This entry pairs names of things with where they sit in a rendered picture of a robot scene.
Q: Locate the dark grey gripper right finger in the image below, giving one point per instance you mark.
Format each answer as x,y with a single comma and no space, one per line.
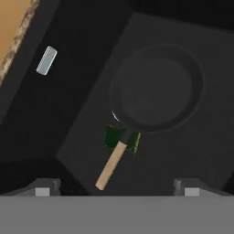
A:
189,186

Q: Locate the green sponge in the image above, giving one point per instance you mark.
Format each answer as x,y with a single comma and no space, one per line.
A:
112,136

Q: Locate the black cupboard front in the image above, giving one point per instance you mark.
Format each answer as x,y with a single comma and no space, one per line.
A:
51,85

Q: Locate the black hob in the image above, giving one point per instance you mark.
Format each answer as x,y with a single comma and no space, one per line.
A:
182,146

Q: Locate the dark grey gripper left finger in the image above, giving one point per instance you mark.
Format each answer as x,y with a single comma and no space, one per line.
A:
45,186

